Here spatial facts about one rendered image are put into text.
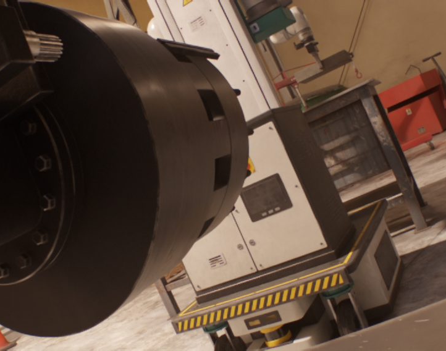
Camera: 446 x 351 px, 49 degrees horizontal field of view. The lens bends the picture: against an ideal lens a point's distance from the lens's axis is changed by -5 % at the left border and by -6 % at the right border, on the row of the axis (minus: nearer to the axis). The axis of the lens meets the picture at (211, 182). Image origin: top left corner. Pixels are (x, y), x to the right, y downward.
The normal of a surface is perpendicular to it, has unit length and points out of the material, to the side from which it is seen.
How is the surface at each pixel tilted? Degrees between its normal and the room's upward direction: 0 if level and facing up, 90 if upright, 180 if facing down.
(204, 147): 109
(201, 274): 90
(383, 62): 90
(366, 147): 90
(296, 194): 90
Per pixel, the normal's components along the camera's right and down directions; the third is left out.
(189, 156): 0.93, -0.04
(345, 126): -0.37, 0.16
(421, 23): -0.70, 0.31
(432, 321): -0.41, -0.91
